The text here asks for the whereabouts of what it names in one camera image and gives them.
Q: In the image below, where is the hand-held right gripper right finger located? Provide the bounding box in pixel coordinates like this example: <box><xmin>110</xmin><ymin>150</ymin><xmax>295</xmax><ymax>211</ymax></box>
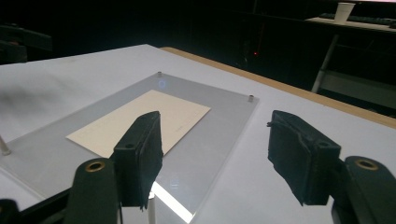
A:
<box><xmin>266</xmin><ymin>109</ymin><xmax>342</xmax><ymax>207</ymax></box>

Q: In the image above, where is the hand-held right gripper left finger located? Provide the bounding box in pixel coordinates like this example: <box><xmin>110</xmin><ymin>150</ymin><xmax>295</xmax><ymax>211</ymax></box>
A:
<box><xmin>111</xmin><ymin>110</ymin><xmax>164</xmax><ymax>211</ymax></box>

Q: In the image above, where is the clear acrylic sheet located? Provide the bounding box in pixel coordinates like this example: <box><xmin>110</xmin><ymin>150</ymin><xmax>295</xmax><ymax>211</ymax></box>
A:
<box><xmin>0</xmin><ymin>72</ymin><xmax>261</xmax><ymax>224</ymax></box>

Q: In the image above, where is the beige paper card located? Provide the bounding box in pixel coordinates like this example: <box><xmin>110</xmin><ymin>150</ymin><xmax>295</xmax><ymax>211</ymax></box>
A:
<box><xmin>65</xmin><ymin>90</ymin><xmax>212</xmax><ymax>159</ymax></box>

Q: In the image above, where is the white paper cup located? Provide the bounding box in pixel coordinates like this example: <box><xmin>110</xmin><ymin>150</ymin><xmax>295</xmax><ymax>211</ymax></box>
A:
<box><xmin>333</xmin><ymin>2</ymin><xmax>356</xmax><ymax>23</ymax></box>

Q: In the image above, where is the black keyboard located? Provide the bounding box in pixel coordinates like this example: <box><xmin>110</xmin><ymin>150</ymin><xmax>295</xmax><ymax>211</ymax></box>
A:
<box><xmin>318</xmin><ymin>12</ymin><xmax>396</xmax><ymax>26</ymax></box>

